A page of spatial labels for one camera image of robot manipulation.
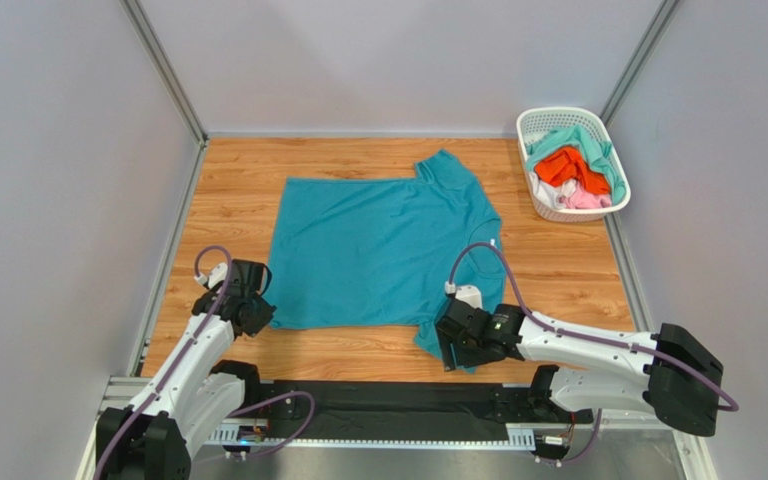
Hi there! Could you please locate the teal t shirt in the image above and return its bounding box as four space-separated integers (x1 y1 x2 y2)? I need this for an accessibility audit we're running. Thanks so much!
265 151 506 356

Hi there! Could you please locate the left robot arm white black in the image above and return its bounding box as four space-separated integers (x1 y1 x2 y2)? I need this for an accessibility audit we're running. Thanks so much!
93 259 276 479

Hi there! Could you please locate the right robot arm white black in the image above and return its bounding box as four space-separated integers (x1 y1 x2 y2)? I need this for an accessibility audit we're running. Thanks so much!
435 298 736 437

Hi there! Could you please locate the white shirt in basket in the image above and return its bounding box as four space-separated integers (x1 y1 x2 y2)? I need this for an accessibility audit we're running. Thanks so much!
527 171 578 210

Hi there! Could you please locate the pink shirt in basket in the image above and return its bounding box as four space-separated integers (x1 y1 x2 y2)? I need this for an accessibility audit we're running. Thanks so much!
560 184 613 210

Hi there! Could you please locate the orange shirt in basket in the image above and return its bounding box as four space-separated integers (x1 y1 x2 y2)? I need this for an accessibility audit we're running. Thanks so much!
534 146 611 194

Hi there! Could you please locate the light teal shirt in basket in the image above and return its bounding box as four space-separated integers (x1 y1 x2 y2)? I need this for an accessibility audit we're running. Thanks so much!
525 125 628 206

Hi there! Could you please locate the white plastic laundry basket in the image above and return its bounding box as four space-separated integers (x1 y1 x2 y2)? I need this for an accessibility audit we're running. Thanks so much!
516 107 631 223

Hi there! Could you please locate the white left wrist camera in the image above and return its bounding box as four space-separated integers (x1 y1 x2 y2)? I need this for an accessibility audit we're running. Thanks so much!
194 262 228 290

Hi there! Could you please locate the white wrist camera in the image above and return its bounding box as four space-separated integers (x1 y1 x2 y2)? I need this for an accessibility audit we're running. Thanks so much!
194 262 228 290
444 282 483 309

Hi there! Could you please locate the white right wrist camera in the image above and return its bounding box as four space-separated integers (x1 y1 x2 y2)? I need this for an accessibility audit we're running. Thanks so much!
444 282 483 309

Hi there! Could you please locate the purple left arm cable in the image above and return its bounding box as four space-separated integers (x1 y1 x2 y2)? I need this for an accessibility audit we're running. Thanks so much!
93 245 317 480

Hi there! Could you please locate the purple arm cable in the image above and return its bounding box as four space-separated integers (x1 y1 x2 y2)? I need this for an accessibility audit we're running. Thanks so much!
447 241 739 466
93 245 317 480

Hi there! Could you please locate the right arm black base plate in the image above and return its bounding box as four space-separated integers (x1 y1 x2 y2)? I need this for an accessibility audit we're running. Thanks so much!
491 385 595 425

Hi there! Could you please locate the aluminium front rail frame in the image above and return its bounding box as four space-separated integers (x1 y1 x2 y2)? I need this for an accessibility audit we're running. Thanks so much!
100 376 717 479

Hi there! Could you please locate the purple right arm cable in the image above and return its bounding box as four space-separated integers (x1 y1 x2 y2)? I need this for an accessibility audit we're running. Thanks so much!
447 241 739 466

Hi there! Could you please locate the right corner aluminium post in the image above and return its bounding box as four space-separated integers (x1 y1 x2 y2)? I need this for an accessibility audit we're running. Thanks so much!
600 0 682 126

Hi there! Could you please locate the corner aluminium post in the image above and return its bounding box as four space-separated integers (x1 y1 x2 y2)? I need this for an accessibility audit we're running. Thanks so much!
120 0 208 147
600 0 682 126

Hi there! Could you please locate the left corner aluminium post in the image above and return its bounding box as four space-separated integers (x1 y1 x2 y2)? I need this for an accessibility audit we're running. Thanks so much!
120 0 208 147

